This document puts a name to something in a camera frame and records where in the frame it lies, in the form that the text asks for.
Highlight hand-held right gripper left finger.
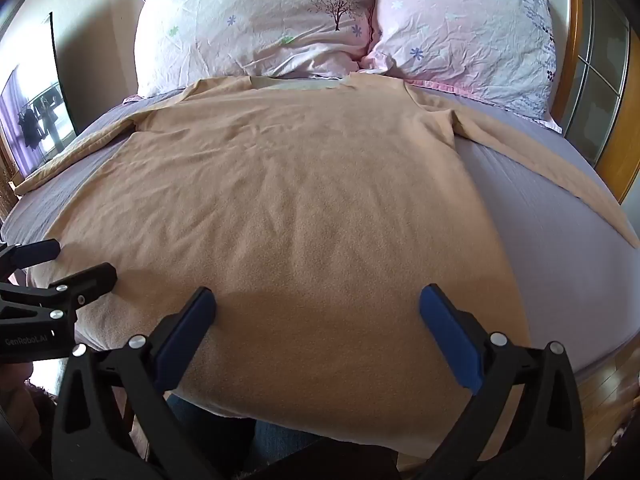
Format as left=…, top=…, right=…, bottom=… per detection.
left=51, top=287, right=218, bottom=480

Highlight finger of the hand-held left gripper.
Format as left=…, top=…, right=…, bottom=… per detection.
left=0, top=262, right=118, bottom=333
left=0, top=239, right=62, bottom=283

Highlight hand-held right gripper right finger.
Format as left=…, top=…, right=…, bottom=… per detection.
left=419, top=284, right=586, bottom=480

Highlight beige long-sleeve shirt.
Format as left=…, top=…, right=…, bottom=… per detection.
left=14, top=73, right=638, bottom=448

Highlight person's blue jeans legs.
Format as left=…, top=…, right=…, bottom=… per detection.
left=165, top=394, right=326, bottom=480

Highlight mirror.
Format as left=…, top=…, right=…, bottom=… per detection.
left=0, top=12, right=78, bottom=178

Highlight pink floral pillow with tree print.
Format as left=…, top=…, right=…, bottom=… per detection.
left=134, top=0, right=377, bottom=98

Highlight wooden headboard with glass panels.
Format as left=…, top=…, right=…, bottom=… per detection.
left=510, top=0, right=640, bottom=206

